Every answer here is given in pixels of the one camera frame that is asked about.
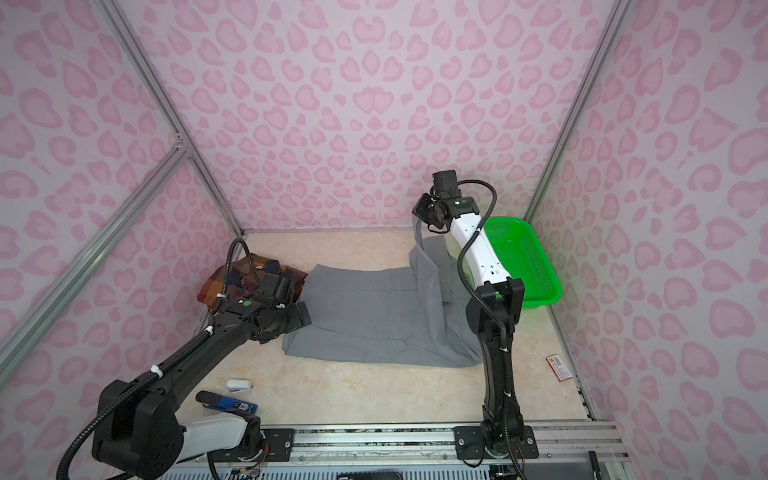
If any green plastic basket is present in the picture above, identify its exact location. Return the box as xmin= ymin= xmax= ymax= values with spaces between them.
xmin=484 ymin=217 xmax=563 ymax=309

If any grey long sleeve shirt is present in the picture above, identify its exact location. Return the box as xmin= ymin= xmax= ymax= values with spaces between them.
xmin=282 ymin=229 xmax=482 ymax=368

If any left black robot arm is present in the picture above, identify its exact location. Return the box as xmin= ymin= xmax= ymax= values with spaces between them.
xmin=91 ymin=274 xmax=311 ymax=479

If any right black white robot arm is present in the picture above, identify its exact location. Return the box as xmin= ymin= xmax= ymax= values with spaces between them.
xmin=412 ymin=170 xmax=525 ymax=459

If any folded plaid flannel shirt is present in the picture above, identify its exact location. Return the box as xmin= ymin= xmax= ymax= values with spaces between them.
xmin=197 ymin=253 xmax=308 ymax=310

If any small white device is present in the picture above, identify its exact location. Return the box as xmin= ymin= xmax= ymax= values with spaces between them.
xmin=226 ymin=379 xmax=252 ymax=393

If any blue black tool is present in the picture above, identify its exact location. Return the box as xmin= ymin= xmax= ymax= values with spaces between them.
xmin=195 ymin=390 xmax=258 ymax=416

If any red white label card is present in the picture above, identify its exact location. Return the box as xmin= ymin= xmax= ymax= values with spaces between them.
xmin=546 ymin=354 xmax=574 ymax=382

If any right black corrugated cable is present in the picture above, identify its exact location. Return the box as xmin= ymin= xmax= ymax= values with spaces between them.
xmin=455 ymin=178 xmax=529 ymax=480

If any black corrugated cable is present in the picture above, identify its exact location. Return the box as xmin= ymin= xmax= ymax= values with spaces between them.
xmin=455 ymin=178 xmax=529 ymax=480
xmin=55 ymin=237 xmax=263 ymax=480

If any left black corrugated cable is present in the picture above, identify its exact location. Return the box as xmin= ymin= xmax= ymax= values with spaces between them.
xmin=55 ymin=237 xmax=263 ymax=480

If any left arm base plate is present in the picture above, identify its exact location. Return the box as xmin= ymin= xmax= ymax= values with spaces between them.
xmin=211 ymin=428 xmax=296 ymax=464

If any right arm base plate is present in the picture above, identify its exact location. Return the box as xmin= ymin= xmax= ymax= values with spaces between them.
xmin=452 ymin=425 xmax=540 ymax=462

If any right corner aluminium post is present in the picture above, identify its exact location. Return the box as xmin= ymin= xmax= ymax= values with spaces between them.
xmin=523 ymin=0 xmax=637 ymax=224

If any corner aluminium post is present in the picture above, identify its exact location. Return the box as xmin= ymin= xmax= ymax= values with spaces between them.
xmin=93 ymin=0 xmax=246 ymax=238
xmin=523 ymin=0 xmax=637 ymax=224

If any diagonal aluminium frame bar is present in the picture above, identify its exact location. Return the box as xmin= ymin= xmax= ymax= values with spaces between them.
xmin=1 ymin=141 xmax=188 ymax=385

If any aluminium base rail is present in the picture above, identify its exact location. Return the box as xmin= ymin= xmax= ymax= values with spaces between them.
xmin=159 ymin=420 xmax=637 ymax=479

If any left corner aluminium post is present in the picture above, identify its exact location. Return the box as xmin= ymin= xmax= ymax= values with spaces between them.
xmin=93 ymin=0 xmax=246 ymax=238

